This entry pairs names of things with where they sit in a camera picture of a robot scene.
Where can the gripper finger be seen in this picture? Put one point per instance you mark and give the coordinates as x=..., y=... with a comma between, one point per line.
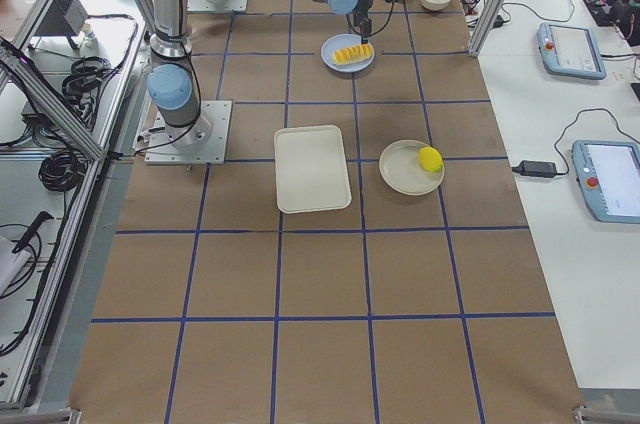
x=365, y=30

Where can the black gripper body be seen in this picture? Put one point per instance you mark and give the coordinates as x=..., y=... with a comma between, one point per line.
x=361, y=18

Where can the striped bread roll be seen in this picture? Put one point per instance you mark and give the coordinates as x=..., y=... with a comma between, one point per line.
x=352, y=54

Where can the blue plate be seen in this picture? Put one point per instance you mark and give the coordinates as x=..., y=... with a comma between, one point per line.
x=339, y=41

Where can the yellow lemon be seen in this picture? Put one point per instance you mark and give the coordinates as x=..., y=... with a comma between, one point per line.
x=430, y=159

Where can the white shallow dish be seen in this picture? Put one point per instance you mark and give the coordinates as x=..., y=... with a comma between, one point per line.
x=399, y=167

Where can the white rectangular tray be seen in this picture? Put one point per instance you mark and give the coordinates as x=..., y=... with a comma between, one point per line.
x=311, y=169

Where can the far teach pendant tablet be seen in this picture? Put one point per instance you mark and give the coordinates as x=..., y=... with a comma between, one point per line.
x=570, y=51

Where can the teach pendant tablet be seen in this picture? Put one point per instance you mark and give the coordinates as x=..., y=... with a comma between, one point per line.
x=570, y=51
x=607, y=174

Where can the black power brick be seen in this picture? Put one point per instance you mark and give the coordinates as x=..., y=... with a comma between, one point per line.
x=538, y=169

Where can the near teach pendant tablet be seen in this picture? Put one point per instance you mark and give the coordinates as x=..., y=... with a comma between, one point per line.
x=607, y=174

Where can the grey electronics box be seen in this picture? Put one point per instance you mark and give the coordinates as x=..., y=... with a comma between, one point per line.
x=63, y=18

